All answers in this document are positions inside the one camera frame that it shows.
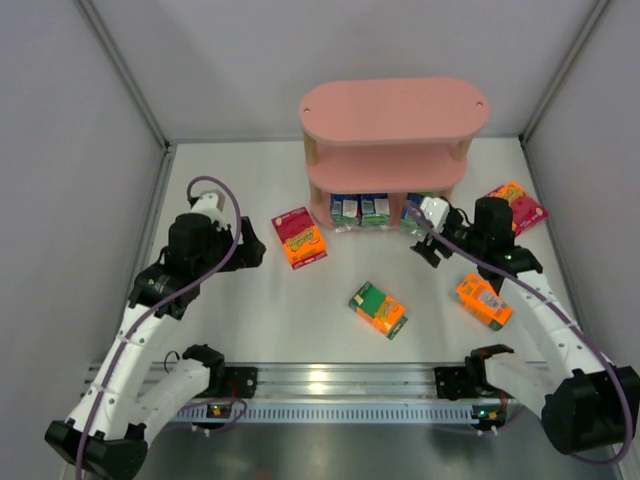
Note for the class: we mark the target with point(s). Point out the pink orange sponge pack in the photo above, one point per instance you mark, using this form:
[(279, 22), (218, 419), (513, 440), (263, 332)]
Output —
[(527, 211), (300, 237)]

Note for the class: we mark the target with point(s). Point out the aluminium mounting rail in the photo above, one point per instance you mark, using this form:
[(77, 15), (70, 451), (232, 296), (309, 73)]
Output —
[(346, 380)]

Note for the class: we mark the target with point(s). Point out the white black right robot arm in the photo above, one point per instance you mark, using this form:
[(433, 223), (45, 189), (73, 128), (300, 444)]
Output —
[(583, 400)]

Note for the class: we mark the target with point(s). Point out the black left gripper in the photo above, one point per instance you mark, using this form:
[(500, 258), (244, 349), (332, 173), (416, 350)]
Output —
[(245, 245)]

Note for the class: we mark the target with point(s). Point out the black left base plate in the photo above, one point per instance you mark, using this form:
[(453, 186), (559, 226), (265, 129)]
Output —
[(239, 382)]

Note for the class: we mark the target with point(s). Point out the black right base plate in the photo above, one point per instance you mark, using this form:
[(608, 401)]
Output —
[(453, 383)]

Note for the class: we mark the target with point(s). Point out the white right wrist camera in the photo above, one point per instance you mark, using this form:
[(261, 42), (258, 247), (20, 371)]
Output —
[(435, 211)]

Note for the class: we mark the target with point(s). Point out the green orange sponge pack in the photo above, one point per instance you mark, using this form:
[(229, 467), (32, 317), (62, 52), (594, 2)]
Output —
[(382, 311)]

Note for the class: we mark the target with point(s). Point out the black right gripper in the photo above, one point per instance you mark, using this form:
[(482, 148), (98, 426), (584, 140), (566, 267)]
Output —
[(435, 245)]

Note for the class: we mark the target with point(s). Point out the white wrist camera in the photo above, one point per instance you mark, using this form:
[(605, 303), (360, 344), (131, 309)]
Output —
[(210, 204), (435, 211)]

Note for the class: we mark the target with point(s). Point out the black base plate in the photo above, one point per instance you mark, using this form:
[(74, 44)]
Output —
[(239, 382), (453, 383)]

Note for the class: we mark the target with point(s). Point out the pink three-tier shelf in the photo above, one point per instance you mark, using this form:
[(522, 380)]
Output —
[(392, 136)]

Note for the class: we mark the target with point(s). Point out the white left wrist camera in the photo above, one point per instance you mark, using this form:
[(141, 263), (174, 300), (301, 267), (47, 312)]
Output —
[(210, 204)]

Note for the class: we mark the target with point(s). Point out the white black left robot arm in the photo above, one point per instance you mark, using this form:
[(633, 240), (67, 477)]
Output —
[(108, 434)]

